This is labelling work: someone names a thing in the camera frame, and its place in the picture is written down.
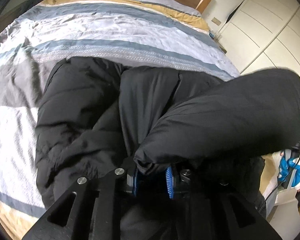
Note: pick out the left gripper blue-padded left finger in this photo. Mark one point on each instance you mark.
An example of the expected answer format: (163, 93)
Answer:
(131, 181)

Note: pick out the striped blue yellow duvet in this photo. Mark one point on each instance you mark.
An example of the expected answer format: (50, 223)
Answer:
(160, 33)

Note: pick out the beige wall switch plate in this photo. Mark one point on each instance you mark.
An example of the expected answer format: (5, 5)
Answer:
(216, 21)

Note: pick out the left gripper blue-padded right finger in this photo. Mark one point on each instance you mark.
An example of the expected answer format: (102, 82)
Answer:
(178, 182)

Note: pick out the white wardrobe doors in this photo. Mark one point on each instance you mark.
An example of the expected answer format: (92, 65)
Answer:
(263, 34)

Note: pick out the blue-gloved right hand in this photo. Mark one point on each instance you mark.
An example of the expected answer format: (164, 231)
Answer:
(289, 169)

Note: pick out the dark cloth on shelf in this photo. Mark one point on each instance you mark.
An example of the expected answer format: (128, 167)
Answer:
(27, 5)

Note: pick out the black puffer down jacket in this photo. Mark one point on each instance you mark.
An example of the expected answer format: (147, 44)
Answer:
(99, 118)

